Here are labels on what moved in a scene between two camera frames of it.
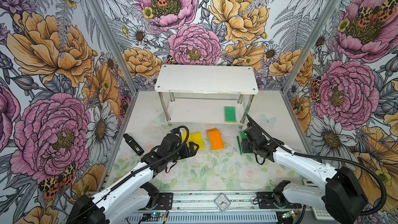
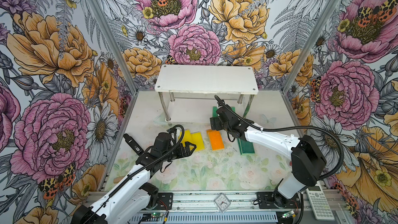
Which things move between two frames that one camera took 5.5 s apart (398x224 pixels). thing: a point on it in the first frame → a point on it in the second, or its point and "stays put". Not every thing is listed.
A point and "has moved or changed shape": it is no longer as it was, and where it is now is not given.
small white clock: (222, 202) stays put
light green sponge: (242, 135) has moved or changed shape
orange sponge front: (217, 143) stays put
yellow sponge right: (196, 138) stays put
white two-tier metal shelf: (200, 93) stays put
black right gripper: (246, 139) → (214, 123)
